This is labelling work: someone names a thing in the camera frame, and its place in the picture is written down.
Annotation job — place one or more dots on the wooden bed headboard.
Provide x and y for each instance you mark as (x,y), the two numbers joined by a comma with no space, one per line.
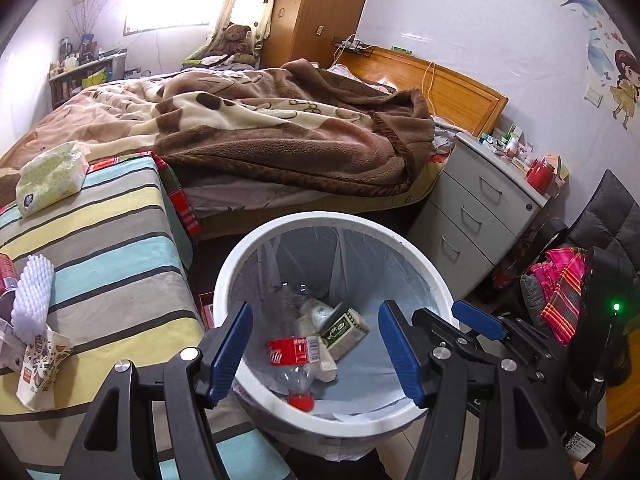
(459,99)

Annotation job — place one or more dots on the brown teddy bear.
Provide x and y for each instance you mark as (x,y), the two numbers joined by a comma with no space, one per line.
(236,44)

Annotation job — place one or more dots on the clear plastic cola bottle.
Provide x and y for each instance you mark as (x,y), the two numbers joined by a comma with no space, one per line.
(294,348)

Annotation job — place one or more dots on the red milk drink can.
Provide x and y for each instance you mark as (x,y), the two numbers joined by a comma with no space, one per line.
(8,286)

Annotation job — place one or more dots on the girl wall sticker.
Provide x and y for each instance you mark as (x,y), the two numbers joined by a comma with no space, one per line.
(625,93)

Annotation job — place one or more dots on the grey drawer nightstand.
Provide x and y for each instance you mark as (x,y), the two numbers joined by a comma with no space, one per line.
(478,209)

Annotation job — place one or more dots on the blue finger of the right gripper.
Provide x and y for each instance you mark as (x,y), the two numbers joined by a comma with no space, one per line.
(478,320)

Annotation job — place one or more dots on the wooden wardrobe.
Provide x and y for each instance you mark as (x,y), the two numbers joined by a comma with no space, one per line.
(309,29)

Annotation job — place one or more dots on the pink plaid cloth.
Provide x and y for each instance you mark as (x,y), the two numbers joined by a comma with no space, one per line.
(560,277)

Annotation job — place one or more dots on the floral curtain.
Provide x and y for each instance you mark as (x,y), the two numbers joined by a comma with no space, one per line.
(256,14)

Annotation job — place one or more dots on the white foam net sleeve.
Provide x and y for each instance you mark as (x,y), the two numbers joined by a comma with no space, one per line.
(32,299)

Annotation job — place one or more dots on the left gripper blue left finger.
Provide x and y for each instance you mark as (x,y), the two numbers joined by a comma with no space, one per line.
(223,355)

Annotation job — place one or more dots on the white round trash bin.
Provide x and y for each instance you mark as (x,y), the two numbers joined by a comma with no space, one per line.
(344,262)

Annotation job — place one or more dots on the brown fleece blanket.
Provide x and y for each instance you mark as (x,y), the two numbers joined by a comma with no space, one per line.
(295,125)

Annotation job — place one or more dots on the striped table cloth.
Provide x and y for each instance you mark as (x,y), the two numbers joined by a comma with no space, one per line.
(120,292)

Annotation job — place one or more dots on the red mug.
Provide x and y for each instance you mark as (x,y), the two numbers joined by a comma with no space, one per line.
(540,176)

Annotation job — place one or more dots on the printed paper snack bag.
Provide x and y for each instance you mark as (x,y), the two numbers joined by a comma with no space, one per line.
(42,361)

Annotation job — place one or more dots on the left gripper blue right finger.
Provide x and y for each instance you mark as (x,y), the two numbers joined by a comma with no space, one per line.
(405,345)

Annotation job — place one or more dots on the dried branch bouquet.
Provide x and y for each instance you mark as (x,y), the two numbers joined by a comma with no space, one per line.
(84,15)

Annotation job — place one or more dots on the green tissue pack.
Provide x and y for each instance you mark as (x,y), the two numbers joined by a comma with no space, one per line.
(50,177)

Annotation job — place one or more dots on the cluttered wall shelf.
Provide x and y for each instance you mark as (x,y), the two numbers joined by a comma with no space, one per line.
(74,71)

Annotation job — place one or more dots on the beige green medicine box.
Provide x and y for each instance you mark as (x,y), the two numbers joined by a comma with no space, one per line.
(344,333)

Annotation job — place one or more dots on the black quilted chair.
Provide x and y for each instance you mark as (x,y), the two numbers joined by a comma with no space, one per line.
(611,221)

